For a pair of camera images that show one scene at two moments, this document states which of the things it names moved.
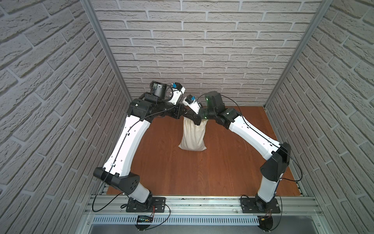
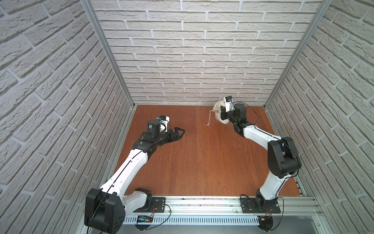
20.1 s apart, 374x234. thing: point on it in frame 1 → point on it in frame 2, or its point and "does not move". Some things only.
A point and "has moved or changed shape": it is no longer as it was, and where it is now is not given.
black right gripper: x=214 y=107 → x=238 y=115
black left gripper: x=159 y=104 → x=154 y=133
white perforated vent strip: x=179 y=220 does not move
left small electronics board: x=143 y=219 does not move
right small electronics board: x=266 y=222 does not move
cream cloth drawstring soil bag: x=193 y=135 has moved or changed shape
